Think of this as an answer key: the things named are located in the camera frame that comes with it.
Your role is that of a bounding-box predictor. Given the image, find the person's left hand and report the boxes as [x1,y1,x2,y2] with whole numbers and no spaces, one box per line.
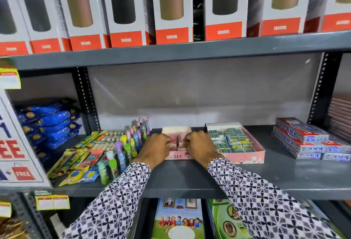
[133,133,174,169]

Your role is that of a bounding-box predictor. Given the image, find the person's right hand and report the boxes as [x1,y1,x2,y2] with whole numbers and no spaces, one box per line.
[183,131,223,169]

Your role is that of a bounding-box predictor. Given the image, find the person's right forearm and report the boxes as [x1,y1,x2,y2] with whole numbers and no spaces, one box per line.
[207,157,344,239]

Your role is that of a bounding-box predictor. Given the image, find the person's left forearm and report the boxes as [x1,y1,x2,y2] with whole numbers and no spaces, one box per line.
[59,161,152,239]

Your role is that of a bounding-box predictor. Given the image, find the pink eraser display box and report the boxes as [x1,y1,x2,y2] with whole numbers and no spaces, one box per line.
[161,126,194,161]

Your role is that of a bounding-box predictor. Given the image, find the row of colourful glue sticks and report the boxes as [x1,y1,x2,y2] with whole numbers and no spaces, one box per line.
[97,117,153,186]

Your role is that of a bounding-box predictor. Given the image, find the grey metal shelf board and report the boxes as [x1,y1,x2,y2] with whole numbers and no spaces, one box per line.
[8,31,351,71]
[0,126,351,201]

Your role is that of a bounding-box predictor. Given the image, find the pile of blue yellow erasers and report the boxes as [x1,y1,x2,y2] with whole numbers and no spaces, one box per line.
[208,128,256,154]

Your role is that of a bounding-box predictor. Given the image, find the row of beige erasers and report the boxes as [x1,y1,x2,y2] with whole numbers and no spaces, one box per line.
[90,129,130,152]

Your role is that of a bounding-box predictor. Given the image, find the pink box with cartoon print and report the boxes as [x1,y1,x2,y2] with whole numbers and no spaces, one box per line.
[205,122,266,165]

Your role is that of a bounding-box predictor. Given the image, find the red sharpener pack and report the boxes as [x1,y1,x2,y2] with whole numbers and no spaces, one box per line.
[78,149,105,168]

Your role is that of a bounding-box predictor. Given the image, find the green orange pencil pack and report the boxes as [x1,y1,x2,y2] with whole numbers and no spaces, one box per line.
[72,131,107,149]

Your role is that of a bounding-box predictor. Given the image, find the children picture book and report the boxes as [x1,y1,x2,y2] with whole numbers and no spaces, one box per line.
[150,198,207,239]

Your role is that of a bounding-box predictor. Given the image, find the green book with portraits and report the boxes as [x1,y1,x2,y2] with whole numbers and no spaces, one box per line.
[207,199,254,239]

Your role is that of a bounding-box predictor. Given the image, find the black perforated shelf upright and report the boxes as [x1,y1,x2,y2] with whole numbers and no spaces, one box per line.
[71,66,101,135]
[10,192,53,239]
[307,52,343,128]

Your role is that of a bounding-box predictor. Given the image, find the blue yellow stationery pack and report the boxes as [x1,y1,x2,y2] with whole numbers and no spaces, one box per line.
[58,165,100,187]

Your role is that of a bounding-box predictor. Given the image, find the yellow green pencil pack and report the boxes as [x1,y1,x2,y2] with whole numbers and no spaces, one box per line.
[46,148,92,182]

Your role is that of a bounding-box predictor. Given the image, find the silver red stationery box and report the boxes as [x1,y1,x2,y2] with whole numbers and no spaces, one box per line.
[322,152,351,162]
[273,125,326,154]
[321,135,351,155]
[271,131,323,160]
[275,117,330,143]

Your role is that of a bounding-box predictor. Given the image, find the stack of blue packets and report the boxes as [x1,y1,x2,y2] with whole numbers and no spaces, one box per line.
[15,97,83,163]

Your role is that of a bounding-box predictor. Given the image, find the yellow white price label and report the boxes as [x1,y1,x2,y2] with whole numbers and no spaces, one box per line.
[0,201,13,218]
[34,191,71,211]
[0,58,22,90]

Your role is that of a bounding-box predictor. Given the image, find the row of white bottle boxes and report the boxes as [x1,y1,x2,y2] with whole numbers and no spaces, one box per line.
[0,0,351,57]

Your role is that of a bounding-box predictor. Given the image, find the white promo sign red letters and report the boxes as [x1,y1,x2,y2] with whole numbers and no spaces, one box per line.
[0,90,53,189]

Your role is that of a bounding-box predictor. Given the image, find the stack of brown notebooks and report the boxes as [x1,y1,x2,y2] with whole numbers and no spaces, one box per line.
[325,93,351,144]

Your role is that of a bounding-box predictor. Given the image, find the golden snack packets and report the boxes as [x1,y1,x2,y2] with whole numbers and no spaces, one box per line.
[0,216,31,239]

